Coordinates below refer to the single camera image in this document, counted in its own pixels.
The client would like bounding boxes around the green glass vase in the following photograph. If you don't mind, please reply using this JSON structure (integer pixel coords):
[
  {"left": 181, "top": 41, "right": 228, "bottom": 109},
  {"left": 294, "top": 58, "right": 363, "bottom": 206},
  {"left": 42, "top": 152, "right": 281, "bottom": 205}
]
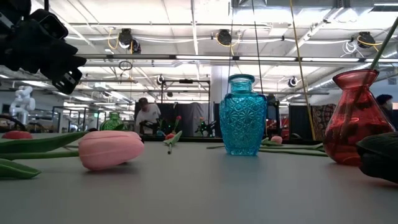
[{"left": 99, "top": 111, "right": 128, "bottom": 131}]

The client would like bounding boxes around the black metal frame stand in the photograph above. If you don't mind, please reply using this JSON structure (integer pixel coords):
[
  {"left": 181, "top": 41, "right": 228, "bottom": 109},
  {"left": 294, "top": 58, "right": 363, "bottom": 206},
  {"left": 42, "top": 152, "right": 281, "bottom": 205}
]
[{"left": 160, "top": 79, "right": 212, "bottom": 138}]

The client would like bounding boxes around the person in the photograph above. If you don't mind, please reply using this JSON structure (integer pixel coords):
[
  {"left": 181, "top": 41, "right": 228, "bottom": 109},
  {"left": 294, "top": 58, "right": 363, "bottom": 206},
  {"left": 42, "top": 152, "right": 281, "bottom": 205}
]
[
  {"left": 375, "top": 93, "right": 395, "bottom": 121},
  {"left": 135, "top": 97, "right": 162, "bottom": 135}
]

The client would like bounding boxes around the blue glass vase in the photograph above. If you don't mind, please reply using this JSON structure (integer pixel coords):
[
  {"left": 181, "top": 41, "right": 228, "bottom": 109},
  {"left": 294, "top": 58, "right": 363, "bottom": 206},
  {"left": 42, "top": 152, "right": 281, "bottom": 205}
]
[{"left": 219, "top": 73, "right": 268, "bottom": 156}]

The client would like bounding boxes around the black curtain partition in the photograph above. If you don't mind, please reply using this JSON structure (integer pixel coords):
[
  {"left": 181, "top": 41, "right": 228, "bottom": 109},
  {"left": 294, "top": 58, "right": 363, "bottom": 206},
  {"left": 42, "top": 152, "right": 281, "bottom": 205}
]
[{"left": 134, "top": 101, "right": 216, "bottom": 138}]

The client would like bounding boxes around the black partition panel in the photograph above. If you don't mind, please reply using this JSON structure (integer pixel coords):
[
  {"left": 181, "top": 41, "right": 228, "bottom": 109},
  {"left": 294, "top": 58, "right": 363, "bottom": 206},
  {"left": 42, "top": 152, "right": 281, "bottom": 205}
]
[{"left": 288, "top": 104, "right": 313, "bottom": 141}]

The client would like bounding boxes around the black metal table frame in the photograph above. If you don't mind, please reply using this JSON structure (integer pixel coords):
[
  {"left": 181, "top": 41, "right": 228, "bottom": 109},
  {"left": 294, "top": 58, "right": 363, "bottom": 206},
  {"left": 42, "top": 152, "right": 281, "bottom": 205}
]
[{"left": 136, "top": 135, "right": 324, "bottom": 146}]

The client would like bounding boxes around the red glass vase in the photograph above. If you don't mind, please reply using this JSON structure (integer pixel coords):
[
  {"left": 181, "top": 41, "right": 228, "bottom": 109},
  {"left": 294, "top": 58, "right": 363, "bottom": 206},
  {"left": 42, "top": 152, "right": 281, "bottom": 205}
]
[{"left": 322, "top": 68, "right": 396, "bottom": 166}]

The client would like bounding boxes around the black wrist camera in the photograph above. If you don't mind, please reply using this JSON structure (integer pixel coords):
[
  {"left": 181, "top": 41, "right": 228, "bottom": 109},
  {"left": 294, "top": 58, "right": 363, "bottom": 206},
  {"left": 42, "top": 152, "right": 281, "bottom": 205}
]
[{"left": 37, "top": 8, "right": 70, "bottom": 40}]

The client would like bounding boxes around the small black background robot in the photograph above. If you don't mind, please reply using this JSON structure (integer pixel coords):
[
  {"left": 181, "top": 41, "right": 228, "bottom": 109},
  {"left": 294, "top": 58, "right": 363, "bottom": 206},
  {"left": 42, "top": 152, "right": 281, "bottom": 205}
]
[{"left": 195, "top": 119, "right": 218, "bottom": 138}]

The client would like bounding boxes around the pink artificial tulip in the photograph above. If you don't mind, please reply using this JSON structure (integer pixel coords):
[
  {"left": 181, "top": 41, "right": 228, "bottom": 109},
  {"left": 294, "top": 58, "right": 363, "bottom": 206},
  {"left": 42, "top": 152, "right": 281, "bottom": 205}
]
[
  {"left": 368, "top": 15, "right": 398, "bottom": 72},
  {"left": 205, "top": 135, "right": 284, "bottom": 150},
  {"left": 0, "top": 129, "right": 146, "bottom": 180}
]

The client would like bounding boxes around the black artificial tulip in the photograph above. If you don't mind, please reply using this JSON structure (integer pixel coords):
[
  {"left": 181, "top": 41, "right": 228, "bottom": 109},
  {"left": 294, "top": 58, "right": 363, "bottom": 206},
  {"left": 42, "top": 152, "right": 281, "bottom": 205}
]
[{"left": 356, "top": 132, "right": 398, "bottom": 184}]

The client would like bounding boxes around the yellow cable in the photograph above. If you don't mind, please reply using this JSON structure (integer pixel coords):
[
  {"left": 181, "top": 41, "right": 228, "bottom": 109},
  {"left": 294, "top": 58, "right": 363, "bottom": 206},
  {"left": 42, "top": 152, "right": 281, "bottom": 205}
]
[{"left": 289, "top": 0, "right": 317, "bottom": 141}]

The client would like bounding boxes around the patterned fabric panel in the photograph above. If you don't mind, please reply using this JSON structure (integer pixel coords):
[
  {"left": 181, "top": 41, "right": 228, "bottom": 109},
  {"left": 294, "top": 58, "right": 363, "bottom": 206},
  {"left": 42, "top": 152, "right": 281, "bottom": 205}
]
[{"left": 312, "top": 104, "right": 337, "bottom": 141}]

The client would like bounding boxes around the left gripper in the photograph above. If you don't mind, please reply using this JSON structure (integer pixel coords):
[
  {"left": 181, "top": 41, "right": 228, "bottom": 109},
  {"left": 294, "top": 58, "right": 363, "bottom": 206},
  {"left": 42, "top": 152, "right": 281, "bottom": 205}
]
[{"left": 0, "top": 18, "right": 88, "bottom": 95}]

